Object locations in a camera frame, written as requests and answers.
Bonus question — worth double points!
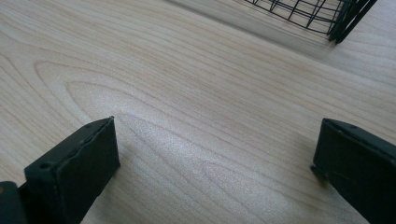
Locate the black wire basket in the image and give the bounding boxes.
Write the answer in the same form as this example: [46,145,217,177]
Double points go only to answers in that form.
[243,0,378,45]

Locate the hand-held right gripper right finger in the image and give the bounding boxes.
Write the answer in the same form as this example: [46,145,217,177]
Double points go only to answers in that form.
[310,118,396,224]

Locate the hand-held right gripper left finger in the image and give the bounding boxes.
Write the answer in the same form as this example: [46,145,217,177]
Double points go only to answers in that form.
[19,116,121,224]

